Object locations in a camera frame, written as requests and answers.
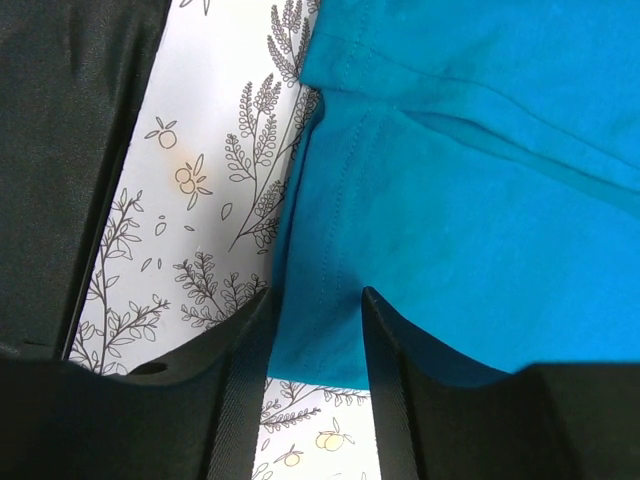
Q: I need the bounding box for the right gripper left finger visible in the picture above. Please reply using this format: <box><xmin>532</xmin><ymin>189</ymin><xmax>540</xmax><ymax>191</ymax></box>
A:
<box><xmin>1</xmin><ymin>290</ymin><xmax>273</xmax><ymax>479</ymax></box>

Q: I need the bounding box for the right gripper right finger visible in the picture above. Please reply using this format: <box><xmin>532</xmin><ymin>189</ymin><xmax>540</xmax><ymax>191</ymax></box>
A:
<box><xmin>361</xmin><ymin>288</ymin><xmax>639</xmax><ymax>479</ymax></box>

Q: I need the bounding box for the blue t shirt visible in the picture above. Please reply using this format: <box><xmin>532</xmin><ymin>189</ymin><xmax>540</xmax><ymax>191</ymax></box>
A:
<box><xmin>269</xmin><ymin>1</ymin><xmax>639</xmax><ymax>389</ymax></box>

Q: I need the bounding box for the floral table mat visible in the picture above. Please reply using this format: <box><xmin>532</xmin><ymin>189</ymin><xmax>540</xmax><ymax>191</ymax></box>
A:
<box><xmin>62</xmin><ymin>0</ymin><xmax>374</xmax><ymax>480</ymax></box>

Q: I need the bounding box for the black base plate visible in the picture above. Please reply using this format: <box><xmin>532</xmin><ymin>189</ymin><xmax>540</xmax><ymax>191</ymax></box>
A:
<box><xmin>1</xmin><ymin>1</ymin><xmax>170</xmax><ymax>359</ymax></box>

